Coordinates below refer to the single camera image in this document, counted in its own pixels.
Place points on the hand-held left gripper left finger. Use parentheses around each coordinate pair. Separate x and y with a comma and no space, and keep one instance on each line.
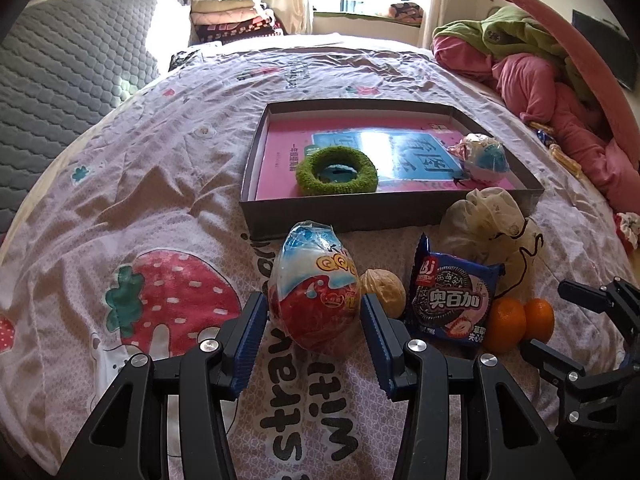
(250,345)

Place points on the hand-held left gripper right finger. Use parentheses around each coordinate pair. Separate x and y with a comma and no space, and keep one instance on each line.
(377,345)

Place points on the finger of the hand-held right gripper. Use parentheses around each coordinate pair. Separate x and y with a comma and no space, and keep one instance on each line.
(585,292)
(552,360)

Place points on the orange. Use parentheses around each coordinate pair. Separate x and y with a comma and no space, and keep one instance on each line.
(541,317)
(505,325)

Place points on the walnut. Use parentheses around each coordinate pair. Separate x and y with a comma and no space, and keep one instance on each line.
(385,292)

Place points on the large red blue toy egg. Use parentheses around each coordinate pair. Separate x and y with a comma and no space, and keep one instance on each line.
(315,300)

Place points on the grey cardboard box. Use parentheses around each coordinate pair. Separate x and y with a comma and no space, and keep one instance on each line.
(325,215)

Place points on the small pink blue toy egg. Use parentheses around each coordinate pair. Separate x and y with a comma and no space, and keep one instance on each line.
(482,160)

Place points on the red white cloth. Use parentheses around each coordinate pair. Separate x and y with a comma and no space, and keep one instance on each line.
(629,230)

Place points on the blue cookie packet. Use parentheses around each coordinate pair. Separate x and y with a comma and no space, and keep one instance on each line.
(445,305)

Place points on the cream sheer cloth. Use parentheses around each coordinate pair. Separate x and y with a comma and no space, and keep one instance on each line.
(480,225)

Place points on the yellow wafer packet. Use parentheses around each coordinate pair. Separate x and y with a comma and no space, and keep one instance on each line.
(539,126)
(565,159)

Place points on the small blue snack packet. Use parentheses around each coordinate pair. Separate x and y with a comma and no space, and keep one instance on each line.
(546,136)

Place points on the green fuzzy scrunchie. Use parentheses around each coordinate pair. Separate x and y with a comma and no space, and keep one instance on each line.
(305,175)

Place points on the pink book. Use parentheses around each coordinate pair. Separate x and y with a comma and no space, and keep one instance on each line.
(285,155)

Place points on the pink blanket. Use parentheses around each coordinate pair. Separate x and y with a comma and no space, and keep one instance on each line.
(530,80)

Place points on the black screen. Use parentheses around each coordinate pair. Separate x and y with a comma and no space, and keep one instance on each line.
(605,55)

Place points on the green blanket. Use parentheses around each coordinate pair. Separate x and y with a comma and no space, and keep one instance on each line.
(520,35)

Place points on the pink curved pillow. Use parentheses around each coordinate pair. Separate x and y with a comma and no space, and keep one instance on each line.
(575,25)

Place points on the black patterned cloth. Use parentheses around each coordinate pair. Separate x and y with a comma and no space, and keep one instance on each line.
(185,59)

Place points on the dark patterned folded blanket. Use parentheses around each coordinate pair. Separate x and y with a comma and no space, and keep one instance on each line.
(245,32)

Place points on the pink folded quilt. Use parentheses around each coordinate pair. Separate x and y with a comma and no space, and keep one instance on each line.
(220,18)

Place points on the patterned folded cloth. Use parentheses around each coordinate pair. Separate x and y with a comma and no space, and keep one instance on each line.
(406,12)

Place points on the grey quilted headboard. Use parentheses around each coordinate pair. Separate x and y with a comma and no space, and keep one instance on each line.
(60,70)

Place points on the cream folded quilt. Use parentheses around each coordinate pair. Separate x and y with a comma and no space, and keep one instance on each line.
(225,5)

